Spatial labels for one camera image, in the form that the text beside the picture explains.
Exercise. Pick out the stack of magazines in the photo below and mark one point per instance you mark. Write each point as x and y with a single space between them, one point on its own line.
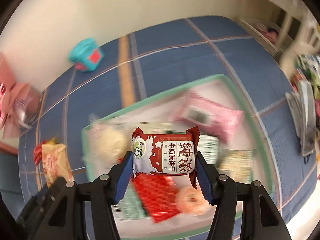
303 102

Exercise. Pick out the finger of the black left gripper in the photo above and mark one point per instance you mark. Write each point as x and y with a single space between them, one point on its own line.
52 190

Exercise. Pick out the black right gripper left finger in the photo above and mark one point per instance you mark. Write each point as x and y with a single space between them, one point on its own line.
66 218

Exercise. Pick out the teal house-shaped toy box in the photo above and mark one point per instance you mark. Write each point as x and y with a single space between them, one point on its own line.
86 55

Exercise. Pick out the red triangular snack packet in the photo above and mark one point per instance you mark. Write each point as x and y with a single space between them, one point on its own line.
37 153

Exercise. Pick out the green-rimmed snack tray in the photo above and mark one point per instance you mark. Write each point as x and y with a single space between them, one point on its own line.
160 108

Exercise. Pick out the clear green-print snack packet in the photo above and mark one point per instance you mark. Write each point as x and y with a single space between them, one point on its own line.
237 164

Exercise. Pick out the blue plaid tablecloth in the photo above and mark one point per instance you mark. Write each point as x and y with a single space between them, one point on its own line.
163 57

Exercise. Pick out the pink snack packet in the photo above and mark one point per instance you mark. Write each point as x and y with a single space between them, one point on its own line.
209 116

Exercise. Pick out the round pink donut snack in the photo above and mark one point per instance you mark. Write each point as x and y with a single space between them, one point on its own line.
191 201

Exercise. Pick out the yellow cake snack packet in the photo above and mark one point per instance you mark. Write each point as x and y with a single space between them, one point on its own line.
52 141

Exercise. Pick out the dark red milk biscuit packet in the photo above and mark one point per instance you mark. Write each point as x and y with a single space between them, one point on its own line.
166 154

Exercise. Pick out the white shelf unit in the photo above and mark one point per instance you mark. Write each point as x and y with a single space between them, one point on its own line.
280 26

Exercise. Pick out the beige Swiss roll snack bag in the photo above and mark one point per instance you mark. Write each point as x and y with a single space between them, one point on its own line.
55 163

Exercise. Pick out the cream round pastry packet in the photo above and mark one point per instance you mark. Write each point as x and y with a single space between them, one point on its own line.
107 144

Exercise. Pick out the green white snack packet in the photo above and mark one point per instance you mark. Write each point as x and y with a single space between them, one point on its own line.
209 148

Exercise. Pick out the glass vase with ribbon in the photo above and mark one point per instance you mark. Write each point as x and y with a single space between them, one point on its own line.
27 108

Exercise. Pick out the red patterned snack packet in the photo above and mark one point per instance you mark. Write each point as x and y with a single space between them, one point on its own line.
158 196

